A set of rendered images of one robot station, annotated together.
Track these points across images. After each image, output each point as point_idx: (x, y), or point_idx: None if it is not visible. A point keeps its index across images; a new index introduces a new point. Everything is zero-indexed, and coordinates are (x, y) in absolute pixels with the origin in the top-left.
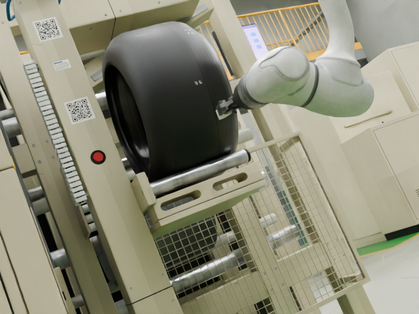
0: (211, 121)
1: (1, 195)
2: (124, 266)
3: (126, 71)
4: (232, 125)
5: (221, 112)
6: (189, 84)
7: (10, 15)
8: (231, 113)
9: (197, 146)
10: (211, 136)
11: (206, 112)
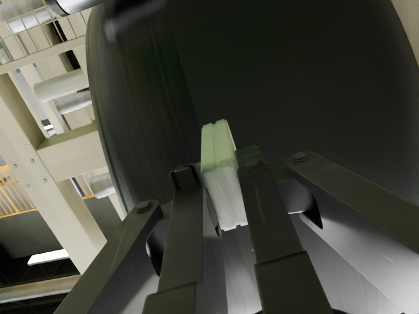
0: (215, 111)
1: None
2: None
3: None
4: (121, 97)
5: (416, 205)
6: (302, 243)
7: None
8: (202, 163)
9: (260, 14)
10: (205, 52)
11: (236, 144)
